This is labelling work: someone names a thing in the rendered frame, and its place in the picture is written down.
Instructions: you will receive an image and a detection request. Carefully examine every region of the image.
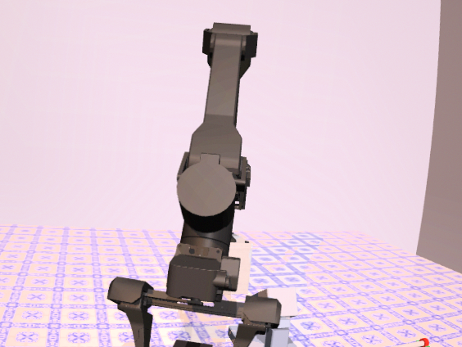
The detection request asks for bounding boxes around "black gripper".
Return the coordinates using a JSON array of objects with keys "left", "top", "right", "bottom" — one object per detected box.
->
[{"left": 107, "top": 237, "right": 282, "bottom": 347}]

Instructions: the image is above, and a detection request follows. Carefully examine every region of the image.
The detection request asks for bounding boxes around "white pin with red cap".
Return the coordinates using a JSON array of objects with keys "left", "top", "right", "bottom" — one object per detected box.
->
[{"left": 390, "top": 338, "right": 429, "bottom": 347}]

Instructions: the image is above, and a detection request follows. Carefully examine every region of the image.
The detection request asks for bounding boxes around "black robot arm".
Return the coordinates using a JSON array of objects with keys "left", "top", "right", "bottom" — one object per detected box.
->
[{"left": 165, "top": 22, "right": 258, "bottom": 302}]

